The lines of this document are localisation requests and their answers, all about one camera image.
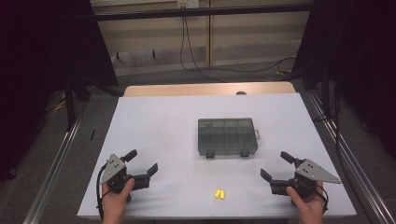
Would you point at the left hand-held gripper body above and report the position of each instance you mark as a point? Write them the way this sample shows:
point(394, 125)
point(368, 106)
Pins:
point(113, 169)

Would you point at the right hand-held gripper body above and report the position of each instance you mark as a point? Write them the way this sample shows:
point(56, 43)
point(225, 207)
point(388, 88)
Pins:
point(311, 171)

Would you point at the yellow foam earplug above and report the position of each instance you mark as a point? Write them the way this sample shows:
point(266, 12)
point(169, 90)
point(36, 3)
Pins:
point(217, 193)
point(222, 195)

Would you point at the grey plastic compartment box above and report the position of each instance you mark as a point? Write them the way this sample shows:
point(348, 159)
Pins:
point(227, 137)

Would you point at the person's left hand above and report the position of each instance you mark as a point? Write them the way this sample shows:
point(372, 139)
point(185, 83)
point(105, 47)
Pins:
point(113, 205)

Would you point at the person's right hand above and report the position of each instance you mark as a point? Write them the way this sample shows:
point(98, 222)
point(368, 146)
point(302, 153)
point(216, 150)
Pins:
point(309, 208)

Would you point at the white table cover board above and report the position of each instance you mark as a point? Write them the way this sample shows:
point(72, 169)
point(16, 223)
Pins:
point(155, 124)

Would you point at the black metal stand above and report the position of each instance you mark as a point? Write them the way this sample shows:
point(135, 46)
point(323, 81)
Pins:
point(70, 105)

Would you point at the black curtain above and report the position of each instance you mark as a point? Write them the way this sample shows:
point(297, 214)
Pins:
point(358, 62)
point(46, 62)

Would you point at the black horizontal metal bar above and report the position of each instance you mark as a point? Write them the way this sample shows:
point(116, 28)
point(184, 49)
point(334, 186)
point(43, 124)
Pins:
point(202, 12)

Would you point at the metal floor rail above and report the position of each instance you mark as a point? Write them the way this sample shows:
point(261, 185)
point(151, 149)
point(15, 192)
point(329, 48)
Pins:
point(351, 161)
point(53, 174)

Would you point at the white wall socket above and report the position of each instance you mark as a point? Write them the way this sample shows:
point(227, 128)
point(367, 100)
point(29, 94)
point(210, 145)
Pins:
point(188, 3)

